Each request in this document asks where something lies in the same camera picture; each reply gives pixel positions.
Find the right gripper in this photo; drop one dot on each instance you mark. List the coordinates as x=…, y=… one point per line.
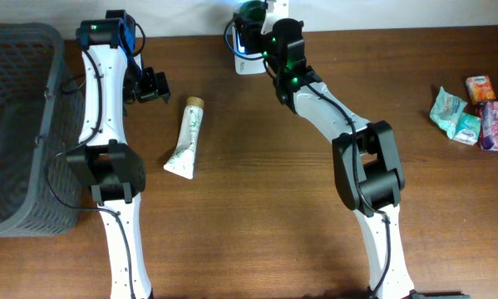
x=252, y=36

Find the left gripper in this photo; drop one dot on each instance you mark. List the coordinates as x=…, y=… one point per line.
x=156, y=85

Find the green lid jar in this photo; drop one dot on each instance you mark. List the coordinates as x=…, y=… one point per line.
x=253, y=10

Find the white floral tube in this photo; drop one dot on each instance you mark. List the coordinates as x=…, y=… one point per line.
x=182, y=161

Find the teal wet wipes pack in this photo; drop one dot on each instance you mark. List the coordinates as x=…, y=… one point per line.
x=447, y=111

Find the orange small tissue pack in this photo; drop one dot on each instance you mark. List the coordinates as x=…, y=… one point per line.
x=480, y=89

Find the small teal gum box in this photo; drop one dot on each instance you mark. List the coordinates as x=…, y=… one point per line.
x=468, y=129

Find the red purple tissue pack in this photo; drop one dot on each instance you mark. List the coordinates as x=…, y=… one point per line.
x=488, y=113

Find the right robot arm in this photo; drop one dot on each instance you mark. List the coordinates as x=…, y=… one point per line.
x=367, y=168

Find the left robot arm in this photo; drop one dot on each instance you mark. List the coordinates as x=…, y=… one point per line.
x=102, y=161

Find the white barcode scanner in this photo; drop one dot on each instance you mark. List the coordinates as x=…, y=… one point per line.
x=247, y=62

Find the grey plastic mesh basket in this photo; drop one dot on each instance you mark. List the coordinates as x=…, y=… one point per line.
x=38, y=191

